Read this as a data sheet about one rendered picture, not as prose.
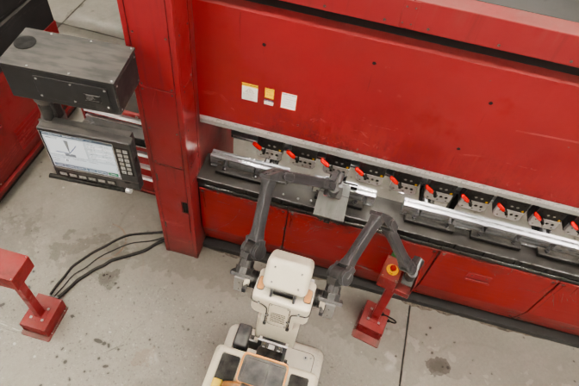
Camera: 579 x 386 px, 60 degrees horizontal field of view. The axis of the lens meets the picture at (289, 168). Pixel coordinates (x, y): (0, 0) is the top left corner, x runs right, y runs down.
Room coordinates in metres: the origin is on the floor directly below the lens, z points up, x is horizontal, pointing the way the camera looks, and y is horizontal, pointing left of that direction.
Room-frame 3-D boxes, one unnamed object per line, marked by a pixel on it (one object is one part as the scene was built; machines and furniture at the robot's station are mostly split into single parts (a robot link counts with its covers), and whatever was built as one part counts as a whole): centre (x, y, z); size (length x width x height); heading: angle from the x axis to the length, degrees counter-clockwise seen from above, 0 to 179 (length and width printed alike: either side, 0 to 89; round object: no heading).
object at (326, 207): (1.74, -0.28, 1.00); 0.26 x 0.18 x 0.01; 173
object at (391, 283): (1.46, -0.73, 0.75); 0.20 x 0.16 x 0.18; 71
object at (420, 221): (1.75, -0.89, 0.89); 0.30 x 0.05 x 0.03; 83
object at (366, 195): (1.88, -0.35, 0.92); 0.39 x 0.06 x 0.10; 83
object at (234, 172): (1.91, 0.31, 0.89); 0.30 x 0.05 x 0.03; 83
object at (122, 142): (1.51, 0.96, 1.42); 0.45 x 0.12 x 0.36; 87
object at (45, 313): (1.14, 1.47, 0.41); 0.25 x 0.20 x 0.83; 173
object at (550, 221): (1.73, -1.46, 1.18); 0.15 x 0.09 x 0.17; 83
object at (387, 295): (1.46, -0.73, 0.39); 0.05 x 0.05 x 0.54; 71
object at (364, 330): (1.43, -0.72, 0.06); 0.25 x 0.20 x 0.12; 161
